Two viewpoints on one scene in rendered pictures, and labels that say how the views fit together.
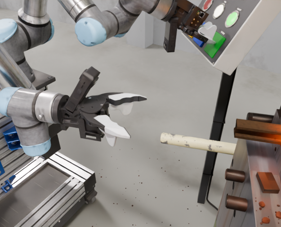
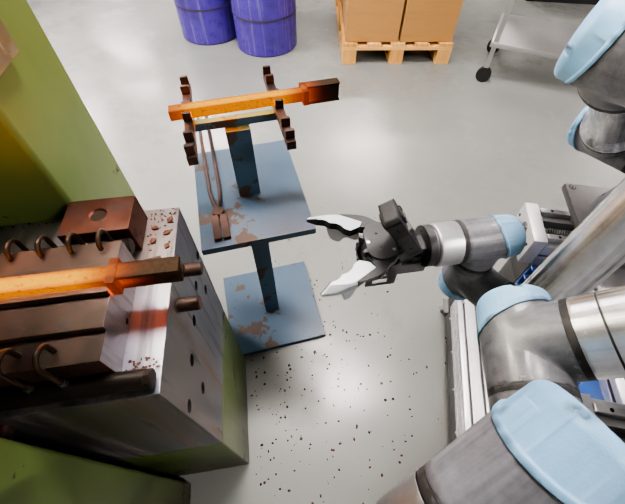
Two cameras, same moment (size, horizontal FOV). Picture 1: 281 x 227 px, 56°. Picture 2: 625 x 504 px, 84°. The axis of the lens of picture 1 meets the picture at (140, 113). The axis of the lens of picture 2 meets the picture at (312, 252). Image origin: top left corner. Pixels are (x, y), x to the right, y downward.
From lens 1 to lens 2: 80 cm
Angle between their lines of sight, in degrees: 89
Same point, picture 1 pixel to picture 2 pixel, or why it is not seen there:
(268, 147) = (135, 330)
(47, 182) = not seen: hidden behind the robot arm
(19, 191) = not seen: hidden behind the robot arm
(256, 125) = (153, 265)
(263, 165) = (151, 295)
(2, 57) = (585, 231)
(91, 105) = (379, 235)
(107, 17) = (513, 351)
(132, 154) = not seen: outside the picture
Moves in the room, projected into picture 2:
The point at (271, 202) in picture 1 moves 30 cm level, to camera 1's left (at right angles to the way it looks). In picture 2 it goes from (156, 251) to (304, 207)
